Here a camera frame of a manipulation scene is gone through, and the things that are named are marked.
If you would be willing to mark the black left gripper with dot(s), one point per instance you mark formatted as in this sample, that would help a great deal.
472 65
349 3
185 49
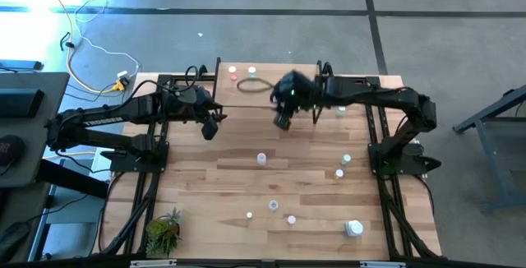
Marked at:
189 103

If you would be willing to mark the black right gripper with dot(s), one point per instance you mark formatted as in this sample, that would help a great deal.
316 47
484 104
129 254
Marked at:
293 91

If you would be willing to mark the white plastic bottle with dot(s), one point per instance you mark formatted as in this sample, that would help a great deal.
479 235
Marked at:
261 159

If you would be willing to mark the red translucent pill vial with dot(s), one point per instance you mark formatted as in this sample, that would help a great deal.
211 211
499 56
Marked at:
232 70

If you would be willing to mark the teal translucent pill vial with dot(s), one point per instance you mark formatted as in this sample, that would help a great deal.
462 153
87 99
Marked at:
340 111
252 70

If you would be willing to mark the blue-green translucent pill vial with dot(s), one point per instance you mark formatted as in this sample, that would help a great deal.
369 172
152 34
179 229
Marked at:
346 159

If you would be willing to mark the yellow translucent pill vial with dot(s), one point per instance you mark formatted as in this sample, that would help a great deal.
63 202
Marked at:
338 173

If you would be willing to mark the clear plastic bottle with pills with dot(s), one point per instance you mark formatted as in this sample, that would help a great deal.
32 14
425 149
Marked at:
273 205

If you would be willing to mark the yellow Dramamine tube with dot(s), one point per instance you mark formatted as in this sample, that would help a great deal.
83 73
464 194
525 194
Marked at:
249 215

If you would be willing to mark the orange translucent pill vial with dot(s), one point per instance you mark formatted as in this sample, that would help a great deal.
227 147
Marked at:
291 219

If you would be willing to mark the large white labelled medicine bottle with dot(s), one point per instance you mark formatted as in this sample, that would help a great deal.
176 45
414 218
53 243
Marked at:
353 228

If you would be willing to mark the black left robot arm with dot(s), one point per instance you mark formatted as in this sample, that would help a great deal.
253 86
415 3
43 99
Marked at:
123 112

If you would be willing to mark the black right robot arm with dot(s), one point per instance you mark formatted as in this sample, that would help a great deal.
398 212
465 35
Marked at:
370 91

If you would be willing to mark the yellow power plug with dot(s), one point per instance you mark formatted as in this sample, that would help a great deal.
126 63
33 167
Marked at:
119 85

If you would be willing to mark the white power adapter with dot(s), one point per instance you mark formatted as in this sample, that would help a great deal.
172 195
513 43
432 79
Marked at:
122 74

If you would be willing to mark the potted succulent plant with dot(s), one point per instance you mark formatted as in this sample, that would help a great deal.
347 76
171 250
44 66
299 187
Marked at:
162 233

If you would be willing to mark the black gantry bar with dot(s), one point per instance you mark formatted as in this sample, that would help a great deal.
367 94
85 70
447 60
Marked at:
263 264

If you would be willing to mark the black desk leg bar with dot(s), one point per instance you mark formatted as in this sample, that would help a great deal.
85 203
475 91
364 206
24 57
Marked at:
70 179

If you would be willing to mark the grey desk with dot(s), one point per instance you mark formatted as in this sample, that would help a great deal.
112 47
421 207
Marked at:
55 91

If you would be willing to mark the black box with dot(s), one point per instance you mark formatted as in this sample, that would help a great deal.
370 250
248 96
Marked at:
20 103

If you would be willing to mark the dark flat device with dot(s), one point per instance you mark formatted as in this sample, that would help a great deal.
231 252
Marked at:
20 65

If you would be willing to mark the black round cap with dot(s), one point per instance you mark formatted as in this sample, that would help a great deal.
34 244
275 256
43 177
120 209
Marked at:
10 151

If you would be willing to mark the blue-grey metal table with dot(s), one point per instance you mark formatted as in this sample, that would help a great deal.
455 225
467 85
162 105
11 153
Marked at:
493 165

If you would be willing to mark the wooden shelf black metal frame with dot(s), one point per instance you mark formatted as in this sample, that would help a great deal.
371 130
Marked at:
246 99

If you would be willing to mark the black aluminium table frame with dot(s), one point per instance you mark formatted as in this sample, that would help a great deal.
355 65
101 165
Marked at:
349 79

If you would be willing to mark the black diagonal frame brace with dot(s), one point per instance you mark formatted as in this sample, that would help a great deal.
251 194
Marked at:
146 204
407 229

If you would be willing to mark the silver mounting bracket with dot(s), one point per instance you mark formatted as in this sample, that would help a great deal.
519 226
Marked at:
153 263
382 264

